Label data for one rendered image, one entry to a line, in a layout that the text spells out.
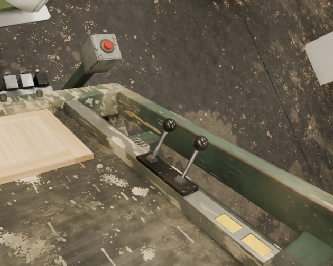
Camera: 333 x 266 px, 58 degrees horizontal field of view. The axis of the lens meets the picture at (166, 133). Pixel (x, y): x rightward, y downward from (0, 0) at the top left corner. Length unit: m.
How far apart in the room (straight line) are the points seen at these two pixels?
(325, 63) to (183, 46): 2.17
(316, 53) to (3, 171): 4.11
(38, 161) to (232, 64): 2.69
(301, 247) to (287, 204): 0.11
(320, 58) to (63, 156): 3.96
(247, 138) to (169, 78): 1.03
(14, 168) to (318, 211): 0.75
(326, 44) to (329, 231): 3.77
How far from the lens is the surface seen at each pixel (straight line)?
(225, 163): 0.91
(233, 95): 3.17
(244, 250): 0.62
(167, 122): 0.78
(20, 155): 0.94
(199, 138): 0.70
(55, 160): 0.89
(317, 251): 0.78
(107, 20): 2.65
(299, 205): 0.81
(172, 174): 0.75
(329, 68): 4.49
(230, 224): 0.65
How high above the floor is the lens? 2.07
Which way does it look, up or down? 55 degrees down
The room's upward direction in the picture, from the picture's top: 69 degrees clockwise
